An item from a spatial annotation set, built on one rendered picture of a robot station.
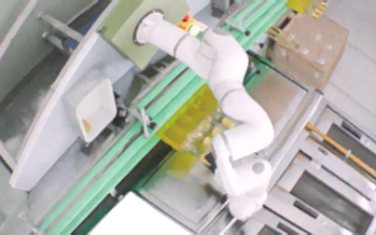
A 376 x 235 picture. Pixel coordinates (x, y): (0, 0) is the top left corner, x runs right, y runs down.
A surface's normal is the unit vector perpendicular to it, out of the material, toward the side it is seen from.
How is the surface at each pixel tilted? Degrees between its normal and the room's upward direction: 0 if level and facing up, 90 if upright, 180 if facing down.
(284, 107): 90
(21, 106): 90
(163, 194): 90
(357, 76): 90
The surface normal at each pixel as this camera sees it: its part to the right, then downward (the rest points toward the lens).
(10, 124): -0.01, -0.57
